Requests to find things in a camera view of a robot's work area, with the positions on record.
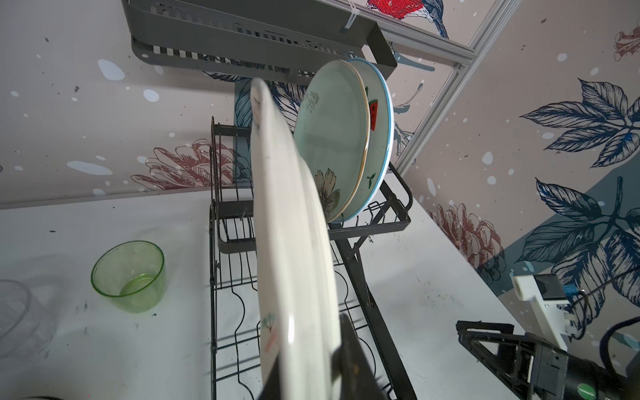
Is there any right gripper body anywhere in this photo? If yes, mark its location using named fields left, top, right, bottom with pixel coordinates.
left=499, top=335, right=569, bottom=399

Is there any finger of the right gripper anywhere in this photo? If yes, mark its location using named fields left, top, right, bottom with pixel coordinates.
left=456, top=321, right=530, bottom=395

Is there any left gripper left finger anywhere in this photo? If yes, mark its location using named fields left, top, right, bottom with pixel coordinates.
left=258, top=367, right=281, bottom=400

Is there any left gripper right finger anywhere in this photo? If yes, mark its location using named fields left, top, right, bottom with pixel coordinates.
left=332, top=313, right=384, bottom=400

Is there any white plate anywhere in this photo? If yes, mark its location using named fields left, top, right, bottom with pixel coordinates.
left=333, top=58, right=394, bottom=223
left=250, top=78, right=341, bottom=399

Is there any green glass tumbler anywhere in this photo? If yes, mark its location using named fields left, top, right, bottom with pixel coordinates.
left=91, top=240, right=167, bottom=313

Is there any clear glass tumbler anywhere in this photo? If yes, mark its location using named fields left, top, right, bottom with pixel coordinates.
left=1, top=279, right=55, bottom=363

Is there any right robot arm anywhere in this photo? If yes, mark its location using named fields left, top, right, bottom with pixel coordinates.
left=456, top=317, right=639, bottom=399

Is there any black two-tier dish rack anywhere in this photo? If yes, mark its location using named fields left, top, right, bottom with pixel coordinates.
left=209, top=123, right=417, bottom=399

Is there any pale green plate middle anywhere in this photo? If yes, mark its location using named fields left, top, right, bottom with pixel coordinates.
left=293, top=60, right=370, bottom=223

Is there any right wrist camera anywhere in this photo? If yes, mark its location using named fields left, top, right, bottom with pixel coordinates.
left=512, top=273, right=578, bottom=351

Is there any horizontal aluminium frame bar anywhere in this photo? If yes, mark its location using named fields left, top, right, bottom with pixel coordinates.
left=321, top=0, right=477, bottom=66

